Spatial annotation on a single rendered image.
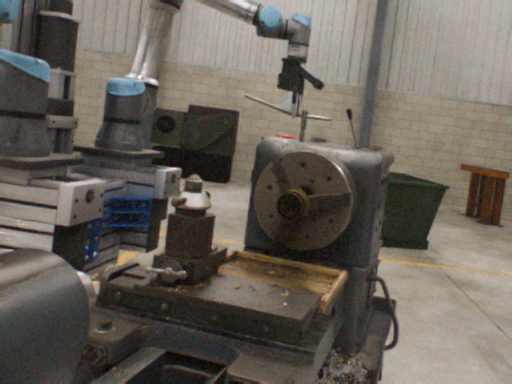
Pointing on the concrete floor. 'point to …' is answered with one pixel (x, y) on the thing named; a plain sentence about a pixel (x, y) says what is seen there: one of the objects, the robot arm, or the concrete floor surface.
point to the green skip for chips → (410, 211)
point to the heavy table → (485, 194)
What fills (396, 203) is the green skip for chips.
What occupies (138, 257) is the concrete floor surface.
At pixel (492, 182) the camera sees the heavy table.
